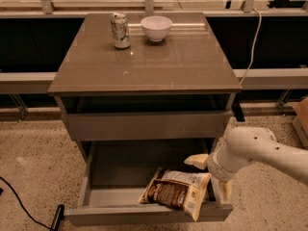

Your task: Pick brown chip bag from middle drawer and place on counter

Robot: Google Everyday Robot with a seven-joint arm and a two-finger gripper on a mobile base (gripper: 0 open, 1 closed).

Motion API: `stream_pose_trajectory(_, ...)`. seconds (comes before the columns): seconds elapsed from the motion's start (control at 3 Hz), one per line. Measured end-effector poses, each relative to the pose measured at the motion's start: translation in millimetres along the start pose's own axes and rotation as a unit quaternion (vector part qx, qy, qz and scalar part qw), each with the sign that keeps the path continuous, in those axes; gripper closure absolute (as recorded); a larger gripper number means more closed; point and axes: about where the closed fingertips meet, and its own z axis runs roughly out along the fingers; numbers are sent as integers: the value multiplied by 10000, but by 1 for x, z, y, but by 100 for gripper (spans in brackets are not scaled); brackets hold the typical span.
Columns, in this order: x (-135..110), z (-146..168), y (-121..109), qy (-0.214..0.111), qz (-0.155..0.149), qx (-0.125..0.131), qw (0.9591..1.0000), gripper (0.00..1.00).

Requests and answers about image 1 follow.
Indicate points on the green soda can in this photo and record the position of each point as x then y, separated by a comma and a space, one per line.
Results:
119, 24

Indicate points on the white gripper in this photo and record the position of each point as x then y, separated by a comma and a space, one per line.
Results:
216, 166

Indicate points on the grey top drawer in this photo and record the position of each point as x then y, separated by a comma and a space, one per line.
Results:
125, 127

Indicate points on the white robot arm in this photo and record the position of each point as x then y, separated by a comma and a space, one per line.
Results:
245, 146

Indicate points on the cardboard box at right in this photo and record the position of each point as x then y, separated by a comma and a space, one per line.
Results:
300, 122

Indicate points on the brown chip bag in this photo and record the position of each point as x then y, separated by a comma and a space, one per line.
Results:
177, 190

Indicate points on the black floor plug block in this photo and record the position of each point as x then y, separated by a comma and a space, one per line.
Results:
58, 217

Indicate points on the white ceramic bowl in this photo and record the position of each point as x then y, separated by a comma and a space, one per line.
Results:
156, 27

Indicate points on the grey drawer cabinet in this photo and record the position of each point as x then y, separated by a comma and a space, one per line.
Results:
185, 73

